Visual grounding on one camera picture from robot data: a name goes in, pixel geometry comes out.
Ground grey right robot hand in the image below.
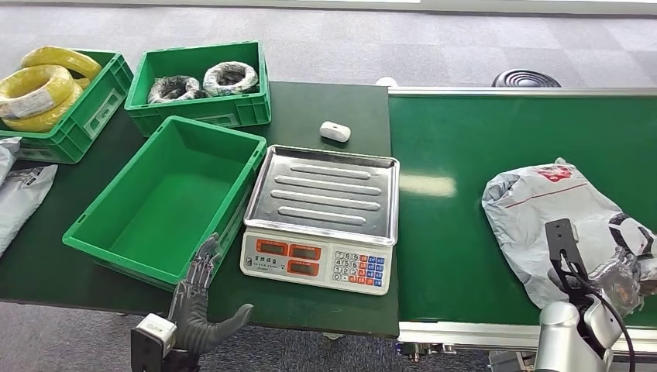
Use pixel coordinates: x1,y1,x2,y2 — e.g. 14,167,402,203
590,249,645,317

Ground electronic weighing scale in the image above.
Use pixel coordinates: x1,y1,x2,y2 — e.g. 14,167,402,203
239,144,401,296

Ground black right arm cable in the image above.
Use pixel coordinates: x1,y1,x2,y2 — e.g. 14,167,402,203
562,251,638,372

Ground green crate with yellow coils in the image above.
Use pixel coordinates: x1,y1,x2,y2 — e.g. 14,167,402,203
0,48,135,165

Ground empty green plastic crate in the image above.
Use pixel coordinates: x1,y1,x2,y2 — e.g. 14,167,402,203
62,115,268,294

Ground black wire coil wrapped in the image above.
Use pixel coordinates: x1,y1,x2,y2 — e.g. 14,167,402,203
147,75,206,105

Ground grey plastic courier package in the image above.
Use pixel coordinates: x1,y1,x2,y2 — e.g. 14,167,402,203
481,157,657,312

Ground large grey mailer bag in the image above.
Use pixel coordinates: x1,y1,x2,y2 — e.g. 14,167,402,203
0,164,58,257

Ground small grey mailer bag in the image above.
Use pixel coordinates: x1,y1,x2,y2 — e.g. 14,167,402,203
0,136,22,186

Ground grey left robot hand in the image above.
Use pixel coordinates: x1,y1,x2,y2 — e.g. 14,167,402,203
169,233,255,357

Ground green crate with black coils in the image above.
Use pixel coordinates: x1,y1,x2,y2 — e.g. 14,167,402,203
124,40,272,137

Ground small white plastic case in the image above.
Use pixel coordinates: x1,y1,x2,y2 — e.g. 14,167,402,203
318,121,352,143

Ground yellow cable coil with label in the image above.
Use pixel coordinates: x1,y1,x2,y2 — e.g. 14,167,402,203
0,65,75,120

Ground green conveyor belt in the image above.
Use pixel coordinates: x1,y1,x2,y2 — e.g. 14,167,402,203
388,86,657,360

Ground black wire coil white wrap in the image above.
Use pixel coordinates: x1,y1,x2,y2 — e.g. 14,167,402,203
202,61,260,98

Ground black ribbed round object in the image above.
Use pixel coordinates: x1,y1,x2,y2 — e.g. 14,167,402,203
490,69,562,88

